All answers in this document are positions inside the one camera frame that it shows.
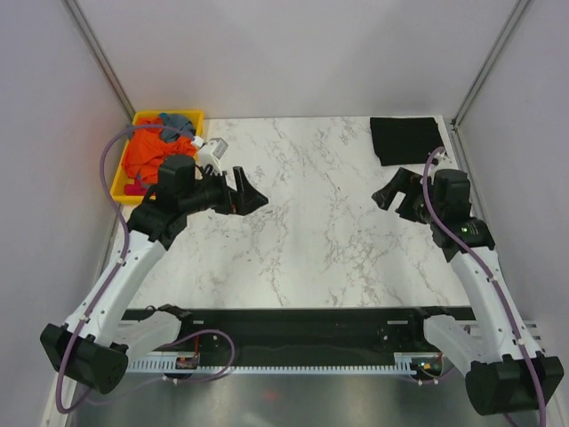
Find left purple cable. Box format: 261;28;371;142
53;124;236;415

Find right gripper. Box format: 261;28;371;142
372;166;444;225

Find pink t-shirt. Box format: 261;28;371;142
124;178;149;197

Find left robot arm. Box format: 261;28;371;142
40;155;268;394

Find yellow plastic bin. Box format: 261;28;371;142
110;110;204;205

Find left aluminium frame post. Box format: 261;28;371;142
60;0;136;120

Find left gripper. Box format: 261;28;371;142
180;165;268;216

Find black t-shirt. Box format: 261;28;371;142
370;117;444;166

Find purple cable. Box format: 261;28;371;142
53;124;236;415
411;146;549;427

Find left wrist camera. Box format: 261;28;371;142
192;136;228;175

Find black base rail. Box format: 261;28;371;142
122;304;472;367

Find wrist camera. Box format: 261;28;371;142
429;147;456;172
192;136;228;175

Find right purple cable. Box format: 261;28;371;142
411;146;549;427

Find white slotted cable duct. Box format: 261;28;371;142
126;352;437;375

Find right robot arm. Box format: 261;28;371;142
372;168;565;415

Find grey t-shirt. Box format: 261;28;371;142
124;113;197;146

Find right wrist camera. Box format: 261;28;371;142
429;147;456;172

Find orange t-shirt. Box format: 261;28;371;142
121;134;197;185

